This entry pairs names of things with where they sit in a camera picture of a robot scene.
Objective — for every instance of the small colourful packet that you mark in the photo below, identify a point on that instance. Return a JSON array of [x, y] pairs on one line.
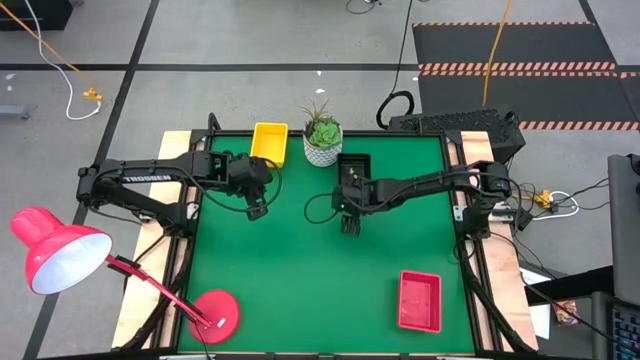
[[565, 312]]

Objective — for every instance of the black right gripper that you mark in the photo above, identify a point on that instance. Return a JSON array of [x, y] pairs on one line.
[[352, 197]]

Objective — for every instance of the black hazard-striped floor mat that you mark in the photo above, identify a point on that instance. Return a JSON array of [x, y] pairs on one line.
[[525, 95]]

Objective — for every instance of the yellow power plug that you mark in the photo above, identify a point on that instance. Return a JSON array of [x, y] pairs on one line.
[[544, 198]]

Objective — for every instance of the wooden side board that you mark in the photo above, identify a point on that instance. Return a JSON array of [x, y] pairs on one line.
[[505, 280], [135, 300]]

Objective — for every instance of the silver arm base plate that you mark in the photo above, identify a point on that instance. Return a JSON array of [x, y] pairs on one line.
[[457, 212]]

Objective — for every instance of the green succulent plant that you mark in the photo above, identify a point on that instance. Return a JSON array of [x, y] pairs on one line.
[[325, 134]]

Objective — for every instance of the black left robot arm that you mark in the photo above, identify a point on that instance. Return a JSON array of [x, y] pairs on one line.
[[150, 167]]

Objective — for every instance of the red desk lamp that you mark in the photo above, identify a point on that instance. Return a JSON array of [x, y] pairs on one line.
[[60, 250]]

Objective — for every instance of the black side desk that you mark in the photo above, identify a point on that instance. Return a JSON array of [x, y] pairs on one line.
[[580, 287]]

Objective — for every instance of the white patterned plant pot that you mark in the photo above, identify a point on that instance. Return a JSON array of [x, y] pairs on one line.
[[320, 159]]

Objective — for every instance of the black aluminium table frame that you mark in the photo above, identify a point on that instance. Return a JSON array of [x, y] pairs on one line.
[[390, 133]]

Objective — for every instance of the white paper sheet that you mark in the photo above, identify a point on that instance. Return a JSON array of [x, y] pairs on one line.
[[540, 320]]

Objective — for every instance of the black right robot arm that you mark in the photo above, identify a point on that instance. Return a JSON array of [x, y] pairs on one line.
[[425, 185]]

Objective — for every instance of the dark monitor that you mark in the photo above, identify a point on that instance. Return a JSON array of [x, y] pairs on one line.
[[625, 225]]

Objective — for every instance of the grey floor object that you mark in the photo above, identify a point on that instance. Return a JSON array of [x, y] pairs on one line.
[[12, 111]]

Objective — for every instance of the red plastic basket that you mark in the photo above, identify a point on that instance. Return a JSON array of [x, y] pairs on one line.
[[420, 302]]

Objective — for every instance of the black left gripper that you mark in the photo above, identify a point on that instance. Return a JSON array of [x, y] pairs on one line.
[[250, 175]]

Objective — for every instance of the black curved corner bracket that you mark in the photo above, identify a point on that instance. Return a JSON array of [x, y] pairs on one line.
[[214, 122]]

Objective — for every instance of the black power adapter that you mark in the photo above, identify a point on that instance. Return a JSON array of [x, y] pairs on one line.
[[522, 218]]

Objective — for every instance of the black floor box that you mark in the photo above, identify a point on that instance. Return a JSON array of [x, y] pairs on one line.
[[30, 12]]

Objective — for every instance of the black keyboard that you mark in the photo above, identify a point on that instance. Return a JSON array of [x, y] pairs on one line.
[[627, 335]]

